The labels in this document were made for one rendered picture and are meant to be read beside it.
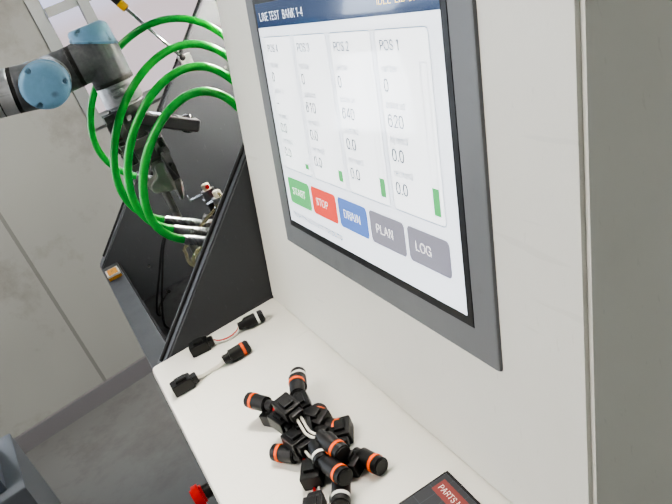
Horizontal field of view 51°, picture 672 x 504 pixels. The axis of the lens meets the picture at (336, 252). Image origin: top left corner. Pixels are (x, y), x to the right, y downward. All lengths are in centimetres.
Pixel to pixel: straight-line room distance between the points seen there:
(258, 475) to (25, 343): 245
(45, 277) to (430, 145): 266
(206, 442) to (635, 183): 60
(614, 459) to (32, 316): 280
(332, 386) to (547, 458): 36
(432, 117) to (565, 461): 28
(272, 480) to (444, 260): 33
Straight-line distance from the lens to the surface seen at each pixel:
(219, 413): 93
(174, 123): 140
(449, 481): 70
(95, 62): 136
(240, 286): 112
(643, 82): 48
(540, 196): 49
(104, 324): 323
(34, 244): 309
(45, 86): 122
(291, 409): 79
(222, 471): 84
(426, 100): 57
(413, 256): 65
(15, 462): 152
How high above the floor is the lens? 147
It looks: 24 degrees down
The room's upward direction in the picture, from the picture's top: 23 degrees counter-clockwise
